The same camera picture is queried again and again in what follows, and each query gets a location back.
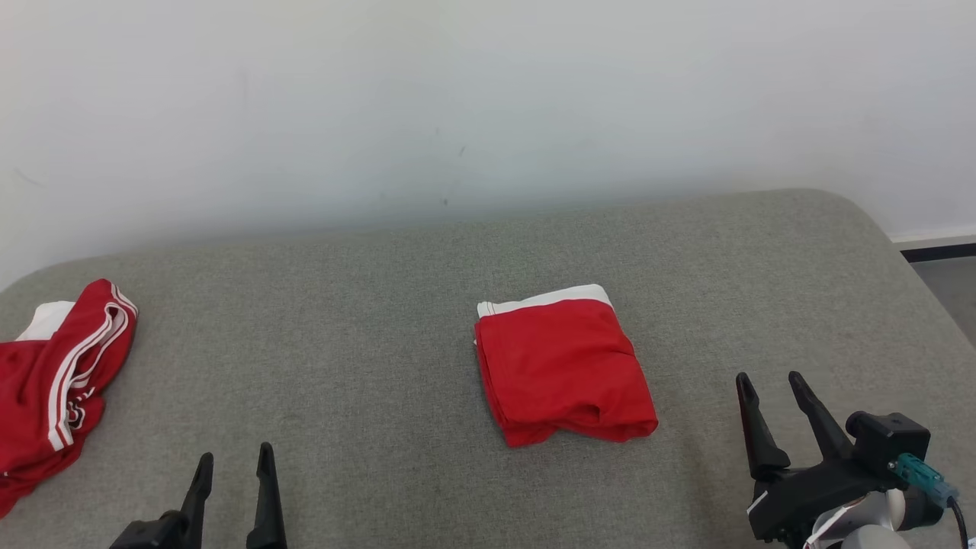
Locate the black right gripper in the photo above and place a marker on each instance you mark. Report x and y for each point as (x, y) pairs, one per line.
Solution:
(808, 496)

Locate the red white basketball jersey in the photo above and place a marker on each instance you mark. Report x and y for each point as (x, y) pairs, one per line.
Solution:
(53, 381)

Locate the red shorts white waistband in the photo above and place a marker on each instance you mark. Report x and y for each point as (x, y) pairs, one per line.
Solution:
(564, 366)

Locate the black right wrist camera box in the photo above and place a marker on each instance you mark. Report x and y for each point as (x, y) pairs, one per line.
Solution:
(888, 438)

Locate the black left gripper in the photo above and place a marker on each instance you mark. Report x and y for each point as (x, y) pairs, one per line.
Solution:
(152, 534)

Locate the white black wall baseboard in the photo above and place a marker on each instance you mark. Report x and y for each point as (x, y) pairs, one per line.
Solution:
(938, 245)

